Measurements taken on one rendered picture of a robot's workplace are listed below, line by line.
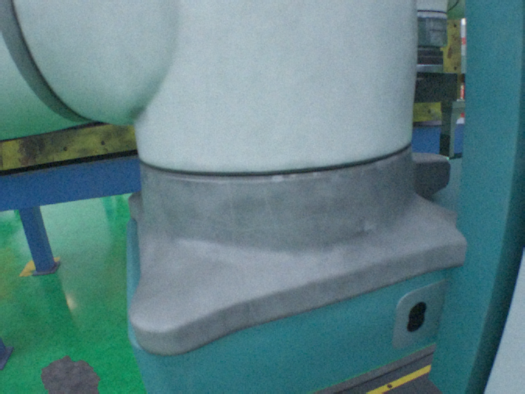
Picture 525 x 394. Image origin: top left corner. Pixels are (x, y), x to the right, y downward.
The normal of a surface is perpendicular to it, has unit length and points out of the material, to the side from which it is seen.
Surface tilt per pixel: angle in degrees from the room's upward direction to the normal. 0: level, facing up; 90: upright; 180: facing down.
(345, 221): 85
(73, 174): 90
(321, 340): 90
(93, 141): 90
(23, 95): 136
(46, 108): 143
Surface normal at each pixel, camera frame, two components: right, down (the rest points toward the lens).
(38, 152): 0.21, 0.30
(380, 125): 0.58, 0.25
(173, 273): -0.22, -0.83
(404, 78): 0.77, 0.25
